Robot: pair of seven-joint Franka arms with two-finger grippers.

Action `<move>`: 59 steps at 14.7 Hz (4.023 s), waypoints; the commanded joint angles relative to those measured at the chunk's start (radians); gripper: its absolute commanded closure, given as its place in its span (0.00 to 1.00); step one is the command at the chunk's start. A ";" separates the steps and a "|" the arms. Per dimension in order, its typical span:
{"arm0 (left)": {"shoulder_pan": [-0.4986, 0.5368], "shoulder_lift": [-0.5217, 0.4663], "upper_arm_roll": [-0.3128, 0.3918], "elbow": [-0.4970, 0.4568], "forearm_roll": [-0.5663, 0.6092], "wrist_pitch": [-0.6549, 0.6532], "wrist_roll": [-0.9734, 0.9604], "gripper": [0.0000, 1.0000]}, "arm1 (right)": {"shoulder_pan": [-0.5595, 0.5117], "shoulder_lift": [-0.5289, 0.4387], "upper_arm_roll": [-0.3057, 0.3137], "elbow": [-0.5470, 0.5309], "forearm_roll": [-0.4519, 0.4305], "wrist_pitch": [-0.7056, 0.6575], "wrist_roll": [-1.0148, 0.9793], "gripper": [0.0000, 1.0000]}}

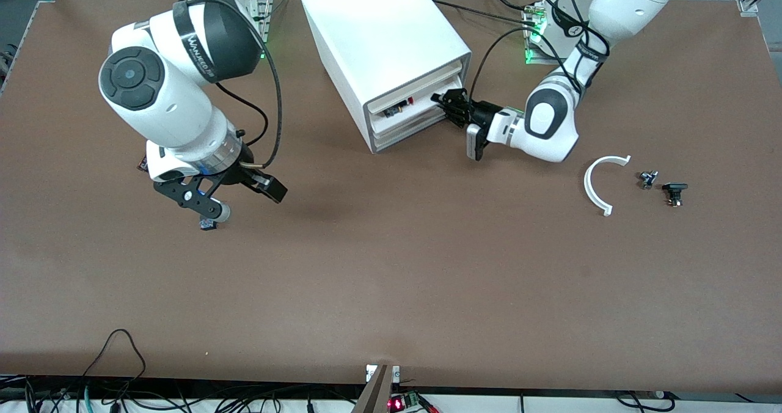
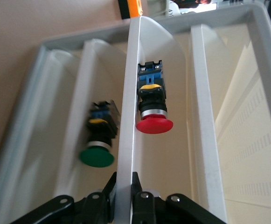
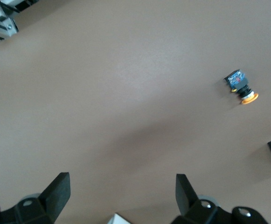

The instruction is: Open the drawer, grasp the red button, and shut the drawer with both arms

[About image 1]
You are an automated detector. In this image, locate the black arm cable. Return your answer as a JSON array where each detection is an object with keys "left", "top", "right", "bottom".
[
  {"left": 214, "top": 27, "right": 284, "bottom": 170},
  {"left": 467, "top": 0, "right": 612, "bottom": 97}
]

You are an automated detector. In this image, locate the brown angled post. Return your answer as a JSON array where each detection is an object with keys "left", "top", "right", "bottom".
[{"left": 351, "top": 364, "right": 393, "bottom": 413}]

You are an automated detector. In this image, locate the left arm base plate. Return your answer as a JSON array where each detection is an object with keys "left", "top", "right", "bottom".
[{"left": 522, "top": 2, "right": 570, "bottom": 66}]

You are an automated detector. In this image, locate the black cable bundle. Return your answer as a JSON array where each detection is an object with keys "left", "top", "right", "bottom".
[
  {"left": 0, "top": 373, "right": 80, "bottom": 413},
  {"left": 183, "top": 382, "right": 362, "bottom": 413}
]

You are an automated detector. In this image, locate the small metal bracket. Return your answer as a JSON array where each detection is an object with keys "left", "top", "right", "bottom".
[{"left": 365, "top": 364, "right": 401, "bottom": 382}]

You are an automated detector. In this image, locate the small black switch component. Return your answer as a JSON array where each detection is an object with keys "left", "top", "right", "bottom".
[{"left": 662, "top": 182, "right": 689, "bottom": 208}]

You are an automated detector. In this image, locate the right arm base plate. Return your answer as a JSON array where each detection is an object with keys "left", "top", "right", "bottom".
[{"left": 235, "top": 0, "right": 273, "bottom": 45}]

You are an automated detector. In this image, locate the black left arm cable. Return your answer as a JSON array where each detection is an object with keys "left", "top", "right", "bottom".
[{"left": 467, "top": 0, "right": 612, "bottom": 97}]

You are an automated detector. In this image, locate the black looped cable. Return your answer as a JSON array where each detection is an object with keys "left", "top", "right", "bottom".
[{"left": 81, "top": 329, "right": 148, "bottom": 395}]

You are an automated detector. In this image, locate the white curved plastic arc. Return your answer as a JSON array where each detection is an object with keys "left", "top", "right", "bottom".
[{"left": 583, "top": 155, "right": 632, "bottom": 217}]

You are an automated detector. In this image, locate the circuit board with red light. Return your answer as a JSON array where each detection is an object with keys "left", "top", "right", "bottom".
[{"left": 387, "top": 390, "right": 423, "bottom": 412}]

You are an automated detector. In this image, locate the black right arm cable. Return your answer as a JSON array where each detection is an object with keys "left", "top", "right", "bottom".
[{"left": 214, "top": 27, "right": 284, "bottom": 170}]

